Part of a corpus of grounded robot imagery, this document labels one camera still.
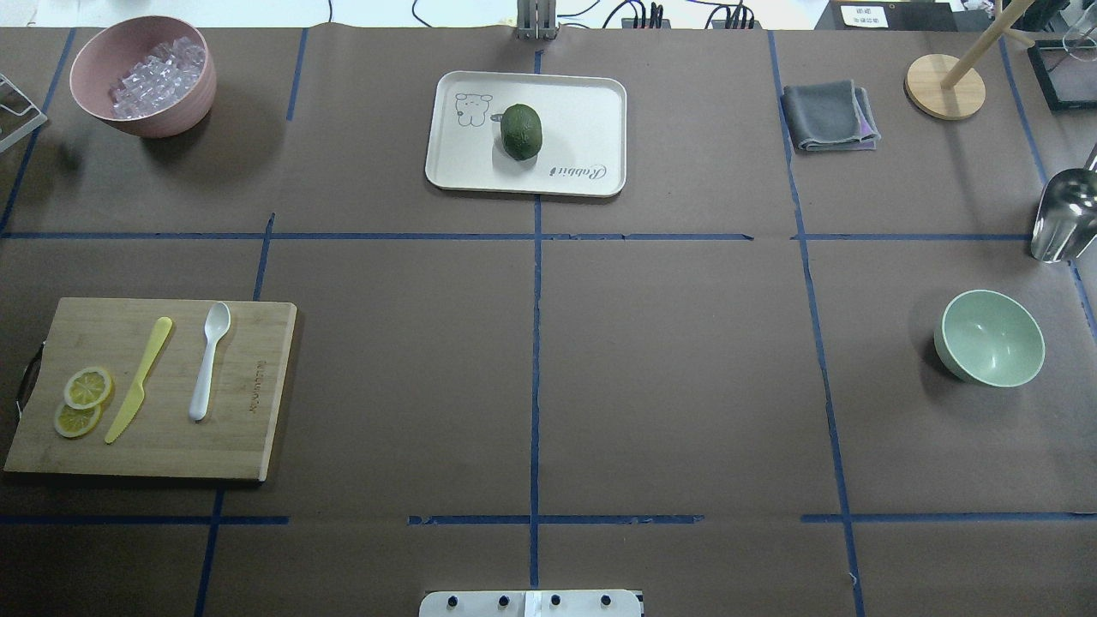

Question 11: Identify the white plastic spoon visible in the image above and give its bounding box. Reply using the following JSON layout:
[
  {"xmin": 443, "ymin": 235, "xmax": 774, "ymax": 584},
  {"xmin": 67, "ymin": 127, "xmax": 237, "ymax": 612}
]
[{"xmin": 189, "ymin": 302, "xmax": 231, "ymax": 422}]

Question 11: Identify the light green bowl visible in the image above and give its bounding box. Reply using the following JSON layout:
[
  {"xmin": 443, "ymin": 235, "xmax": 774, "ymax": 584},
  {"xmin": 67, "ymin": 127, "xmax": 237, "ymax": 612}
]
[{"xmin": 934, "ymin": 289, "xmax": 1047, "ymax": 389}]

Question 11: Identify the pink bowl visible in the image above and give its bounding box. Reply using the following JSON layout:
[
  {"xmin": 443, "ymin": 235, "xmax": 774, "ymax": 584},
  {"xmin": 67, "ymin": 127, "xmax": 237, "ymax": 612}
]
[{"xmin": 69, "ymin": 15, "xmax": 217, "ymax": 138}]

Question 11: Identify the cream rabbit tray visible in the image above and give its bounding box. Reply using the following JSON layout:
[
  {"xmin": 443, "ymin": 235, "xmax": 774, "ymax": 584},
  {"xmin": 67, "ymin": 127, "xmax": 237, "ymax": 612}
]
[{"xmin": 425, "ymin": 71, "xmax": 627, "ymax": 198}]

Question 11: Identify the green avocado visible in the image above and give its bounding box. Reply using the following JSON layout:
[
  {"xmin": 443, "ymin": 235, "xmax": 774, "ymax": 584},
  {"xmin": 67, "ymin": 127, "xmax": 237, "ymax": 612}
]
[{"xmin": 499, "ymin": 103, "xmax": 543, "ymax": 161}]

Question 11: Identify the grey folded cloth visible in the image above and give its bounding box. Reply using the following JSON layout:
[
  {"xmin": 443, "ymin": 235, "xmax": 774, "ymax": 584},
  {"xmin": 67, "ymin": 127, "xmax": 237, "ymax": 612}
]
[{"xmin": 781, "ymin": 81, "xmax": 881, "ymax": 152}]

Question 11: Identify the bamboo cutting board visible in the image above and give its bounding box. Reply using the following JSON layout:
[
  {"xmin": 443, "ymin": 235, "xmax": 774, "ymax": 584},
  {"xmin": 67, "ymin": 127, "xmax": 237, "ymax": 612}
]
[{"xmin": 4, "ymin": 298, "xmax": 297, "ymax": 482}]

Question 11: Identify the yellow plastic knife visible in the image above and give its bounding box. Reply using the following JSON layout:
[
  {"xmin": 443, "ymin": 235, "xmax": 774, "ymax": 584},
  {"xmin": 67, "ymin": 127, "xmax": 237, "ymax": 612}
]
[{"xmin": 105, "ymin": 316, "xmax": 176, "ymax": 444}]

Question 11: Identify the clear ice cubes pile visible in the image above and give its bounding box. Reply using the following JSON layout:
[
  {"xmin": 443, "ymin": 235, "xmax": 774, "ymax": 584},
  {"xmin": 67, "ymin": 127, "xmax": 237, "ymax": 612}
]
[{"xmin": 109, "ymin": 36, "xmax": 210, "ymax": 120}]

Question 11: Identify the wooden round stand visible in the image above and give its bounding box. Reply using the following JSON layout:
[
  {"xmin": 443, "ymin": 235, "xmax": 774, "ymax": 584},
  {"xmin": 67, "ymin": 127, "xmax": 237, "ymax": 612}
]
[{"xmin": 904, "ymin": 1, "xmax": 1034, "ymax": 121}]

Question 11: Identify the lower lemon slice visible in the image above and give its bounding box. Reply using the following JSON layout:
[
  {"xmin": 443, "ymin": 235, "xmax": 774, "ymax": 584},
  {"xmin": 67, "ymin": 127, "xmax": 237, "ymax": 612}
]
[{"xmin": 52, "ymin": 403, "xmax": 105, "ymax": 439}]

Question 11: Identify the black framed box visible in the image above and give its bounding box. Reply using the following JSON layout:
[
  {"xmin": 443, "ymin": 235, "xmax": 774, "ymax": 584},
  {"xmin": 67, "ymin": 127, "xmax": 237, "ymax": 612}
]
[{"xmin": 1027, "ymin": 40, "xmax": 1096, "ymax": 112}]

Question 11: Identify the grey aluminium post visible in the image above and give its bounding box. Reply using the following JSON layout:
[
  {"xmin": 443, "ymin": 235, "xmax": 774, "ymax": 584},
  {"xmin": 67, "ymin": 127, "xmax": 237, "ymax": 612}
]
[{"xmin": 516, "ymin": 0, "xmax": 559, "ymax": 40}]

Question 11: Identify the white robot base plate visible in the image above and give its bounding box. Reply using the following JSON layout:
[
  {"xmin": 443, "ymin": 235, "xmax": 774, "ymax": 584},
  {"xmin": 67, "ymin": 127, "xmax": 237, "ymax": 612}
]
[{"xmin": 418, "ymin": 588, "xmax": 645, "ymax": 616}]

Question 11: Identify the white wire cup rack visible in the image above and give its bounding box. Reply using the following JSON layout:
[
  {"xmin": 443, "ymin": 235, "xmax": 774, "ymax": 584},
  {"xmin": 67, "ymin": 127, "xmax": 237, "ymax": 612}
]
[{"xmin": 1, "ymin": 75, "xmax": 47, "ymax": 153}]

